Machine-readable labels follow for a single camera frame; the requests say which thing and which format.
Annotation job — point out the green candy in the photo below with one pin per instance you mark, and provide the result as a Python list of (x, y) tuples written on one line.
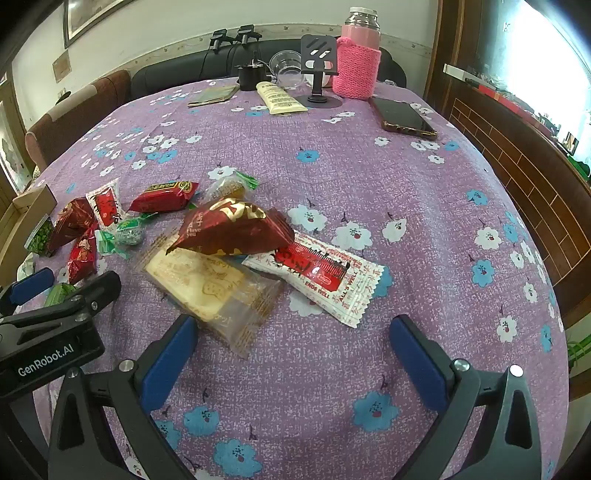
[(129, 233)]

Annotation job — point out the brown wall notice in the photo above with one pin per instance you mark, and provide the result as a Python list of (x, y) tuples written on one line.
[(61, 65)]

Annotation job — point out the dark wooden cabinet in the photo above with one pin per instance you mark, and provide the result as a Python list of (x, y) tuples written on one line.
[(517, 161)]

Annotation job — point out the black phone stand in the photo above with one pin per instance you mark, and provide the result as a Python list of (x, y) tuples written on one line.
[(318, 50)]

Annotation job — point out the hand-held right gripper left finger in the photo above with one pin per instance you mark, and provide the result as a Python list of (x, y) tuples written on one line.
[(168, 364)]

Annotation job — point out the pink thermos with knitted sleeve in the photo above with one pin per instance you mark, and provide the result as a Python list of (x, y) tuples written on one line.
[(355, 64)]

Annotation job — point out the framed wall picture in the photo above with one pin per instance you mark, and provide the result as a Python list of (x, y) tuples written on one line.
[(92, 18)]

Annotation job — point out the clear green-ended candy wrapper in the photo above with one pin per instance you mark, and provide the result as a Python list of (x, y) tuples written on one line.
[(226, 187)]

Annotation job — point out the olive green pouch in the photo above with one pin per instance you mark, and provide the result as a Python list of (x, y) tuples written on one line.
[(212, 96)]

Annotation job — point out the dark red triangular snack packet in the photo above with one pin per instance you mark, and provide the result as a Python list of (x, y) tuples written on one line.
[(69, 221)]

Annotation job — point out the black leather sofa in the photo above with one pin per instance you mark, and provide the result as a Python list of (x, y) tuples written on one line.
[(175, 71)]

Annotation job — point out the brown armchair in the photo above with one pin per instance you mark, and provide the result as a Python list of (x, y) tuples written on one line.
[(69, 120)]

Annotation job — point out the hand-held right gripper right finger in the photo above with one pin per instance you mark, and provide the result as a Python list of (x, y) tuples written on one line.
[(415, 364)]

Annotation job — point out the brown cardboard box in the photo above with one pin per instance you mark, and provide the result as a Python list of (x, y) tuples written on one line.
[(32, 199)]

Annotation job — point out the cream squeeze tube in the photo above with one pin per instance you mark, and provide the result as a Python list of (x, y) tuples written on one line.
[(279, 98)]

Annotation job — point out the long white red-label snack packet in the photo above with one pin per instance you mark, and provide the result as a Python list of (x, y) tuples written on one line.
[(323, 277)]

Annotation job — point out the black smartphone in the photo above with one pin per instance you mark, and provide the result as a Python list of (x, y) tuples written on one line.
[(401, 115)]

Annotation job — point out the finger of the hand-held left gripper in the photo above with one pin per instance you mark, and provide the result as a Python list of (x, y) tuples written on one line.
[(32, 280), (94, 290)]

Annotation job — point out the purple floral tablecloth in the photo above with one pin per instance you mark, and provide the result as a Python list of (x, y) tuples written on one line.
[(369, 207)]

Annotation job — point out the dark red gold snack packet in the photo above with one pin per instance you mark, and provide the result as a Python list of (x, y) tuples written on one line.
[(231, 230)]

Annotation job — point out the clear-wrapped yellow pastry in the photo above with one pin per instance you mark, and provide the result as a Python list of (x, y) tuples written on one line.
[(198, 281)]

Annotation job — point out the wooden glass door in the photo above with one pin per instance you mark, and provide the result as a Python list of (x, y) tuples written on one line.
[(9, 138)]

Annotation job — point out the green pea snack packet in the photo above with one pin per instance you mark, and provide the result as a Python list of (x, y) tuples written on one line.
[(40, 237)]

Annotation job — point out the light green snack packet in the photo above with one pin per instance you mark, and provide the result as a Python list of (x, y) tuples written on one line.
[(60, 293)]

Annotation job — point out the bright red snack packet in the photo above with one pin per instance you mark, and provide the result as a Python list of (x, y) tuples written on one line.
[(161, 194)]

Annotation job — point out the black cup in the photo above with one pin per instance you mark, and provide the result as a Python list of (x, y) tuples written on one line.
[(251, 76)]

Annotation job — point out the black hand-held device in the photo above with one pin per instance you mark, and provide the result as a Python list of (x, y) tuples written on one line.
[(218, 39), (245, 34)]

